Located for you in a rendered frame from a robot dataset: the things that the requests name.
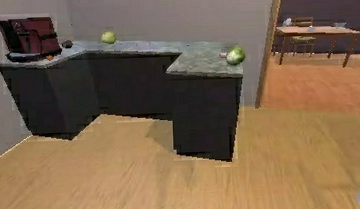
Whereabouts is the black kitchen counter grey top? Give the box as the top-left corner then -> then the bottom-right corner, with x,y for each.
0,34 -> 248,171

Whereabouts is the green apple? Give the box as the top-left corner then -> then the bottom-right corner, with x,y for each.
100,30 -> 118,45

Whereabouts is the brown wooden chair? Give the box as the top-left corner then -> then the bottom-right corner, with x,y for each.
288,16 -> 317,59

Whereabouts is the brown wooden dining table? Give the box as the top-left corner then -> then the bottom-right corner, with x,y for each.
274,22 -> 360,71

